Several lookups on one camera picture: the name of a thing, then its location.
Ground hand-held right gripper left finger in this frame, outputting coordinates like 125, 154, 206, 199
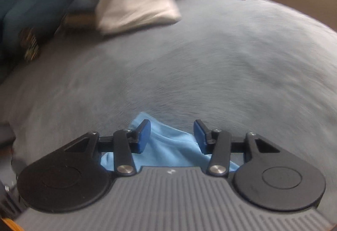
64, 120, 151, 176

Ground grey bed blanket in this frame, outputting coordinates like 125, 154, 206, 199
0, 0, 337, 221

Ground blue pillow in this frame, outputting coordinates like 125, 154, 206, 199
0, 0, 111, 63

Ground light blue printed t-shirt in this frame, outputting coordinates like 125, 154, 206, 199
100, 112, 240, 172

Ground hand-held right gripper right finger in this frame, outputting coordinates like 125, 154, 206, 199
193, 120, 281, 176

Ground printed picture book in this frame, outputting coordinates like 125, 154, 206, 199
20, 28, 42, 61

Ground folded beige pants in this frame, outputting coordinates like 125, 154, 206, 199
62, 11, 99, 30

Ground white folded shirt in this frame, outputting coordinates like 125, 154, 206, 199
90, 0, 182, 36

